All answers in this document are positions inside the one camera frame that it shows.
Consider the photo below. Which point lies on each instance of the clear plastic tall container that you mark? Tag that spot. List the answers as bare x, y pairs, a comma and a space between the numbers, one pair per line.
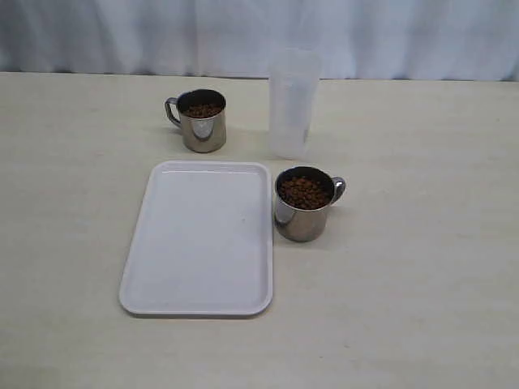
293, 78

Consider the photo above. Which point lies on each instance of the steel mug with kibble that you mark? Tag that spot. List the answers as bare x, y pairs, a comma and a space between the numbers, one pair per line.
304, 195

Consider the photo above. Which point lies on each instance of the white plastic tray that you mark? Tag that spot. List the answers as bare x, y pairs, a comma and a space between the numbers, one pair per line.
202, 245

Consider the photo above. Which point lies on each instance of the white curtain backdrop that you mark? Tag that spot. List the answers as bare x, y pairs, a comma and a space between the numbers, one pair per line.
354, 39

